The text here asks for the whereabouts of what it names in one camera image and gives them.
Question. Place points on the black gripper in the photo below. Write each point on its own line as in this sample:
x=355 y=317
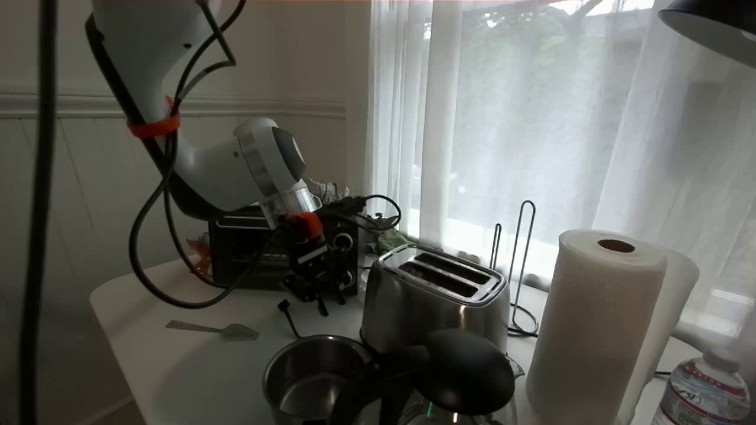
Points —
x=322 y=263

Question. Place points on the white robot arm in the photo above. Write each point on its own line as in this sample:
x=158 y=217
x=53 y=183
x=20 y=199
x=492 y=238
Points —
x=212 y=169

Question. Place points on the silver two-slot toaster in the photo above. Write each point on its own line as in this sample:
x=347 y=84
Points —
x=426 y=310

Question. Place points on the black toaster oven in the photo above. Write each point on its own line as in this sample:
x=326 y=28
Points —
x=237 y=252

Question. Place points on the small green object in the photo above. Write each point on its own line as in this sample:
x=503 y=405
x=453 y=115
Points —
x=392 y=240

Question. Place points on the grey plastic spoon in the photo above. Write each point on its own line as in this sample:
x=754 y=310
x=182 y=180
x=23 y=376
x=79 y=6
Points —
x=237 y=332

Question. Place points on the white paper towel roll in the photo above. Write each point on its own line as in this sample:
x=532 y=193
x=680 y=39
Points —
x=590 y=332

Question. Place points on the white sheer curtain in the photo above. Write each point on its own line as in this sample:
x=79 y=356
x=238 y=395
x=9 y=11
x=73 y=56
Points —
x=551 y=120

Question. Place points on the black vertical pole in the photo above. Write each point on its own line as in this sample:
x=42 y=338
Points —
x=39 y=238

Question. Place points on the water bottle with red label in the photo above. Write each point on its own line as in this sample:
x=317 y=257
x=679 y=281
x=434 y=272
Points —
x=700 y=394

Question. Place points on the dark lamp shade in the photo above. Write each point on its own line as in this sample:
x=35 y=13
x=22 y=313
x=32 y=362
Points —
x=715 y=28

